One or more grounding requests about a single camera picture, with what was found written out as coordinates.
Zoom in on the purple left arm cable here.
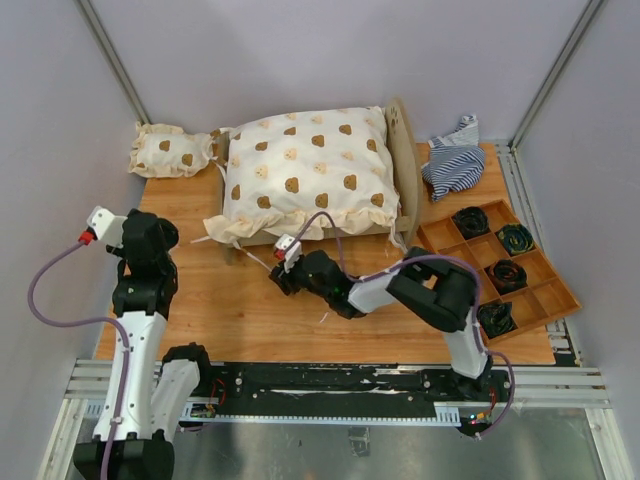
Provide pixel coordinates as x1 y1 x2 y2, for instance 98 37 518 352
27 239 132 480

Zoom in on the wooden striped pet bed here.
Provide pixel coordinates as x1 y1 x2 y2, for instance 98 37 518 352
211 97 424 265

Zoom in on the aluminium frame post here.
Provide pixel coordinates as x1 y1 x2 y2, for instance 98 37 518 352
73 0 150 123
509 0 608 150

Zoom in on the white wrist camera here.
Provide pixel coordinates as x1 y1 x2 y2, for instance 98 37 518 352
274 234 302 272
87 206 127 248

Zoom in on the blue yellow rolled fabric item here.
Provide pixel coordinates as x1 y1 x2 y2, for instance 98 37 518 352
496 223 535 256

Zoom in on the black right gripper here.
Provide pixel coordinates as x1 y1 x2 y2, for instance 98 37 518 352
268 253 332 301

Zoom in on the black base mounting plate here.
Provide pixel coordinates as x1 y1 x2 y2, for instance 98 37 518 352
191 363 510 417

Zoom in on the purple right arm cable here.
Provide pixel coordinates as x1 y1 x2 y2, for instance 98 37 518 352
289 211 516 441

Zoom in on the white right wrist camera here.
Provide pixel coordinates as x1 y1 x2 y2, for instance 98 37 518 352
274 234 302 272

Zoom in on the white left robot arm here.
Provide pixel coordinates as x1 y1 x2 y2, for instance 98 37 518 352
73 207 214 479

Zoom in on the blue striped cloth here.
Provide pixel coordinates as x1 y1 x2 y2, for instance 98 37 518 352
421 114 486 202

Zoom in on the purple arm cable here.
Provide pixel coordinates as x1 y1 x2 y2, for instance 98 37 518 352
289 211 516 441
27 239 132 480

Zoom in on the large bear print cushion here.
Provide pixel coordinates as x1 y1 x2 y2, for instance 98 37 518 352
203 106 400 247

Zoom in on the dark rolled fabric item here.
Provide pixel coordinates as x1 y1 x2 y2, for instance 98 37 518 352
477 302 516 339

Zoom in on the grey slotted cable duct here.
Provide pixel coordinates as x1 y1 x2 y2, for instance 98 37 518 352
179 402 462 427

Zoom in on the wooden compartment tray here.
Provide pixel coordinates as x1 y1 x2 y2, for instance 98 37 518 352
417 200 581 347

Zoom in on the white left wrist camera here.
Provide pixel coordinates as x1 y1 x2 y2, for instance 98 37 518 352
87 206 127 248

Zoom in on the left aluminium frame post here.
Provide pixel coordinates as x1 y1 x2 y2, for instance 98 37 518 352
73 0 150 123

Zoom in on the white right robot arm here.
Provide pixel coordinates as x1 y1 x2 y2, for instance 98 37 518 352
269 247 492 400

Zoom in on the right aluminium frame post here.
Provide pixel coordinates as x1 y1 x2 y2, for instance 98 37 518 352
509 0 608 150

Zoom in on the black orange rolled fabric item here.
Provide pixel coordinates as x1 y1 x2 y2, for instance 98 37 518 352
486 259 528 295

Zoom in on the small bear print pillow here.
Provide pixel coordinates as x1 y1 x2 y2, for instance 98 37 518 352
128 122 214 178

